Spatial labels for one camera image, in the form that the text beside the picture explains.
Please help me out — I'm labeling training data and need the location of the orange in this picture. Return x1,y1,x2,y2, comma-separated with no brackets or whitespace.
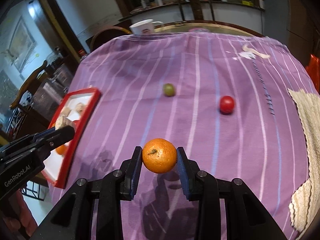
142,138,177,174
55,144,68,155

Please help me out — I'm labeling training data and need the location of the red tomato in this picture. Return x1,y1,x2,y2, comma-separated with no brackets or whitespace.
220,95,235,114

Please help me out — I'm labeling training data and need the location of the green grape fruit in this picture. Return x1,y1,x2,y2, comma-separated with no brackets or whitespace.
163,83,176,97

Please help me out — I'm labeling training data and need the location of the beige cut root piece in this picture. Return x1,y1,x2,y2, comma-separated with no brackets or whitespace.
55,115,75,129

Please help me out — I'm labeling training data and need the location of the wooden chair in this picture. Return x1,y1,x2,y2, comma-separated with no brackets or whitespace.
9,60,49,139

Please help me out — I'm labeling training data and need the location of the red rimmed white tray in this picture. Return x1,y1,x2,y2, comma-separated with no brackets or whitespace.
42,88,101,189

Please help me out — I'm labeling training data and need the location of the purple striped tablecloth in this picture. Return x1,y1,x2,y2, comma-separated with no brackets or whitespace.
48,31,316,240

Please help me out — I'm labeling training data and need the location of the beige knitted cloth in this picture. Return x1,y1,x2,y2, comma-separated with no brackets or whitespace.
287,88,320,233

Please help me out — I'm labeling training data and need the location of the white mug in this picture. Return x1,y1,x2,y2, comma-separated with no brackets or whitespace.
130,19,164,35

